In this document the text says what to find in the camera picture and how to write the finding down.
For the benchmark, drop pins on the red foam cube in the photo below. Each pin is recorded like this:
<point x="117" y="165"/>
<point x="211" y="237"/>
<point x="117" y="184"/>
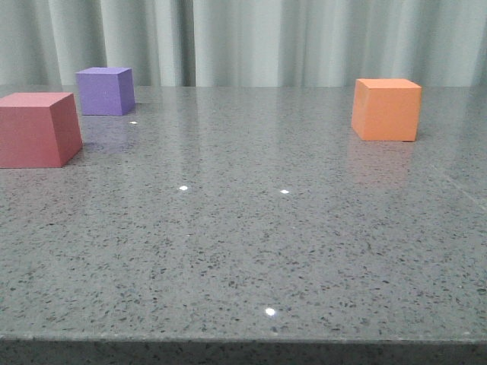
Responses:
<point x="39" y="130"/>

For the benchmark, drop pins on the purple foam cube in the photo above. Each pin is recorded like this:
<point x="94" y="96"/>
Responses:
<point x="106" y="91"/>

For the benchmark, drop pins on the orange foam cube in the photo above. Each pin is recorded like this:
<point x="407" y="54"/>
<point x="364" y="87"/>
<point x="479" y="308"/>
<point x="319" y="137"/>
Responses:
<point x="386" y="109"/>

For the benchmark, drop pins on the pale green curtain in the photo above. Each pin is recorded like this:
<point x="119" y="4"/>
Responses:
<point x="246" y="43"/>

